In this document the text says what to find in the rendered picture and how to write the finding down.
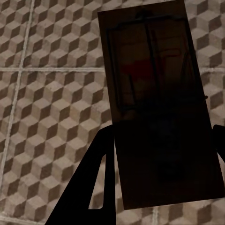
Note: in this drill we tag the mousetrap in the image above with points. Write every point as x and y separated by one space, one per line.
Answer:
163 136

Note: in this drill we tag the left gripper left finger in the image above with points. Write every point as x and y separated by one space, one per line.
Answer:
72 207

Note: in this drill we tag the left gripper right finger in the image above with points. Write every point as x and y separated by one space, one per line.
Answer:
219 137

